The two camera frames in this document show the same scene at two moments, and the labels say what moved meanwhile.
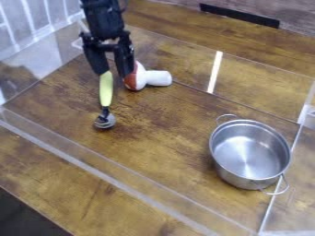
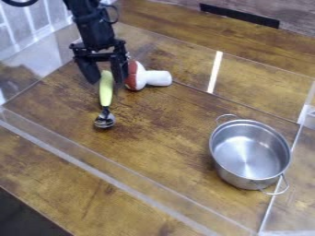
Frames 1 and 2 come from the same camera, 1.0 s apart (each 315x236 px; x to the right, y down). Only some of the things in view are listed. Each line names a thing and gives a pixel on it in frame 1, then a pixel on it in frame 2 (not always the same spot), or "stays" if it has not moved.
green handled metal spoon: x=106 y=120 stays
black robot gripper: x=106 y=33 → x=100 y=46
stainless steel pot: x=252 y=155 stays
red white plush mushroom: x=143 y=78 stays
